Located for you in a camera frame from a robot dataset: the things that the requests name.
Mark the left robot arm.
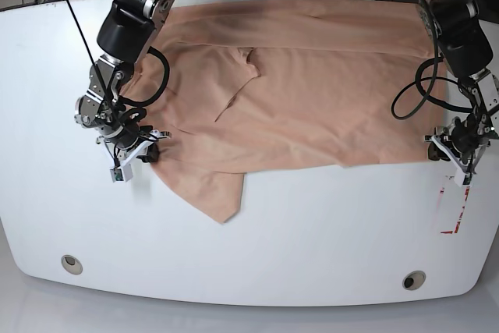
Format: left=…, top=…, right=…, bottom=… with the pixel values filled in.
left=402, top=0, right=498, bottom=186

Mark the left table grommet hole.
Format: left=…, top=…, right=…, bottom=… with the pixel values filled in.
left=61, top=255, right=83, bottom=275

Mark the table grommet hole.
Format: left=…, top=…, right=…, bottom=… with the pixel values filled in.
left=61, top=255, right=83, bottom=275
left=402, top=271, right=426, bottom=291

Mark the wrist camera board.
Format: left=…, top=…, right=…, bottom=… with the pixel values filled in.
left=110, top=165, right=133, bottom=182
left=454, top=169, right=472, bottom=186

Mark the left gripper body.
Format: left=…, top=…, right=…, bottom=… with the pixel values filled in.
left=424, top=114, right=494, bottom=175

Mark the red tape marking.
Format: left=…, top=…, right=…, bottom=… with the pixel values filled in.
left=436, top=175, right=470, bottom=235

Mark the peach T-shirt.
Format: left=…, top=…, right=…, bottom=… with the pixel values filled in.
left=144, top=0, right=444, bottom=223

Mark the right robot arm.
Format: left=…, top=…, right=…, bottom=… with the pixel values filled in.
left=74, top=0, right=175, bottom=182

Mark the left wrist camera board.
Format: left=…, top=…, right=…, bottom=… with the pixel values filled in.
left=454, top=169, right=472, bottom=186

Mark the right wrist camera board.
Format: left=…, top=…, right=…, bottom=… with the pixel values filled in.
left=110, top=165, right=133, bottom=182

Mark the right table grommet hole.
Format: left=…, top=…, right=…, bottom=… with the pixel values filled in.
left=402, top=271, right=426, bottom=291

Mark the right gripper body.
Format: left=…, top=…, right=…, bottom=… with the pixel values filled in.
left=96, top=126, right=171, bottom=169

